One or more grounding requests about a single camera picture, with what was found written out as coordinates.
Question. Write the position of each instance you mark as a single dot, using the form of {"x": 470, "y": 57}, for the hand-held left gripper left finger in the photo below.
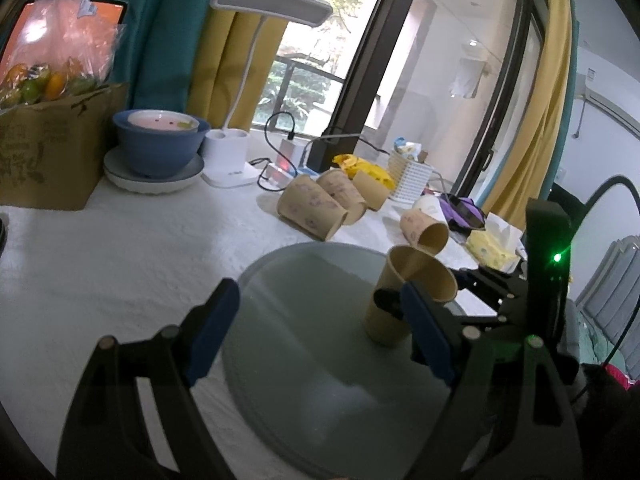
{"x": 212, "y": 322}

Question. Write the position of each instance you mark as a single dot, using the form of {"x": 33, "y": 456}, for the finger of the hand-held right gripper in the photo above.
{"x": 487, "y": 285}
{"x": 390, "y": 304}

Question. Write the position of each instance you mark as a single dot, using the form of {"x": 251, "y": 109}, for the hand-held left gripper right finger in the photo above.
{"x": 429, "y": 332}

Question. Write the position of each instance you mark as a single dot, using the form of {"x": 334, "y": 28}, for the brown paper cup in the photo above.
{"x": 342, "y": 190}
{"x": 400, "y": 285}
{"x": 425, "y": 230}
{"x": 372, "y": 190}
{"x": 310, "y": 207}

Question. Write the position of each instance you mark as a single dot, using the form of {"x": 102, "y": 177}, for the white paper cup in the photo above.
{"x": 430, "y": 207}

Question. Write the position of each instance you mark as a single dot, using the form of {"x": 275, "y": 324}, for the yellow tissue pack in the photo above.
{"x": 492, "y": 247}

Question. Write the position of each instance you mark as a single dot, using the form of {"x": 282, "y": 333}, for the grey chair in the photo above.
{"x": 610, "y": 285}

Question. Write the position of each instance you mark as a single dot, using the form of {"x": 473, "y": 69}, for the purple cloth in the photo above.
{"x": 465, "y": 212}

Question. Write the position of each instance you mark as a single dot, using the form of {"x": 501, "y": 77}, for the round grey tray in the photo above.
{"x": 320, "y": 360}

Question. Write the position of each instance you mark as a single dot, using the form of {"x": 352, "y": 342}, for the white woven basket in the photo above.
{"x": 410, "y": 177}

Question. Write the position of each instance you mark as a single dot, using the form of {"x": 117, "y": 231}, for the yellow cloth item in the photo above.
{"x": 362, "y": 166}

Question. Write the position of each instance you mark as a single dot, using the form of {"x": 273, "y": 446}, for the dark cloth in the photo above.
{"x": 610, "y": 410}

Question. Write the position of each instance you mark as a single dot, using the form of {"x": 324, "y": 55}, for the white power strip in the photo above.
{"x": 280, "y": 174}

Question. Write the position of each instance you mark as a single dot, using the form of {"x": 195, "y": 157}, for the white round plate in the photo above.
{"x": 122, "y": 175}

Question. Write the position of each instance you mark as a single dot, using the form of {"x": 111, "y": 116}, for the blue bowl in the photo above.
{"x": 155, "y": 150}

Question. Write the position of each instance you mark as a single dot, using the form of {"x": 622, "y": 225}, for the white charger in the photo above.
{"x": 287, "y": 152}

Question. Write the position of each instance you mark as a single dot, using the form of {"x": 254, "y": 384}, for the white air conditioner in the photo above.
{"x": 607, "y": 102}

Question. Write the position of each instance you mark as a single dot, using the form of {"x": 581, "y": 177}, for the yellow curtain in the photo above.
{"x": 225, "y": 70}
{"x": 545, "y": 85}

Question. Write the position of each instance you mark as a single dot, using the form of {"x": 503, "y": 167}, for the cardboard box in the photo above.
{"x": 50, "y": 155}

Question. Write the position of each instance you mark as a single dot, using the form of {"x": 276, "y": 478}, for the teal curtain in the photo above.
{"x": 160, "y": 25}

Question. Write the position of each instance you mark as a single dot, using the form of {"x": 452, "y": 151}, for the plastic bag of fruit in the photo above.
{"x": 60, "y": 50}

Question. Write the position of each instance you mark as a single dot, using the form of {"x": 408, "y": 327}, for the white desk lamp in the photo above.
{"x": 270, "y": 2}

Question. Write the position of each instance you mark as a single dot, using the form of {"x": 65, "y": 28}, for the tablet screen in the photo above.
{"x": 107, "y": 12}

